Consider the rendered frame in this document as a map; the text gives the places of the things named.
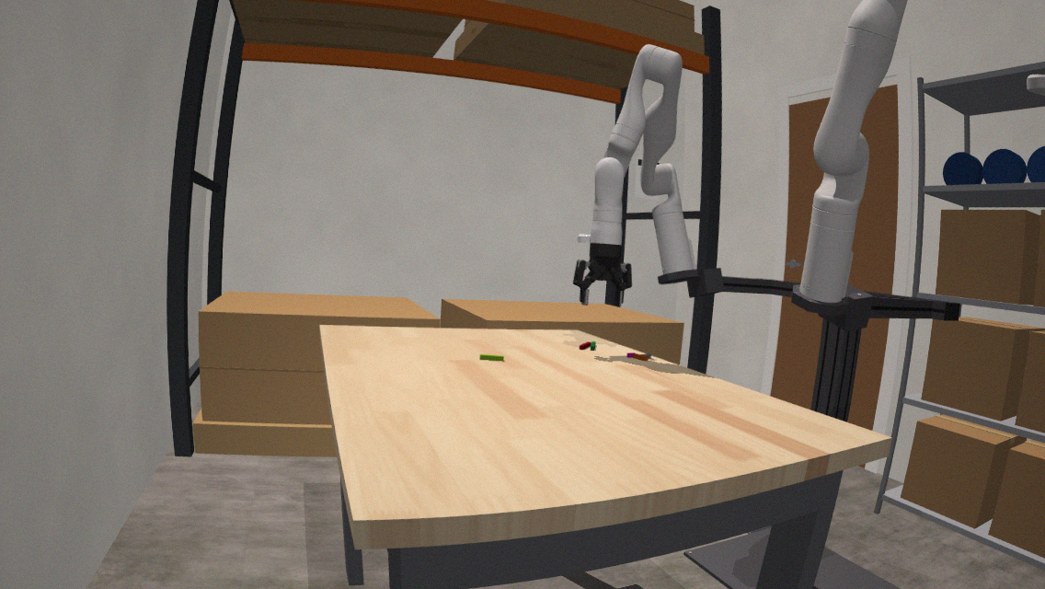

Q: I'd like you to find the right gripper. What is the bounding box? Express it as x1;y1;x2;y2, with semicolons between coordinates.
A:
573;243;632;306

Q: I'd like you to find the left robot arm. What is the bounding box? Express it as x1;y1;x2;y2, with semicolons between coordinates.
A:
799;0;908;303

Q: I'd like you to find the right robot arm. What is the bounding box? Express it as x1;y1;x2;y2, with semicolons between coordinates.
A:
578;44;696;274

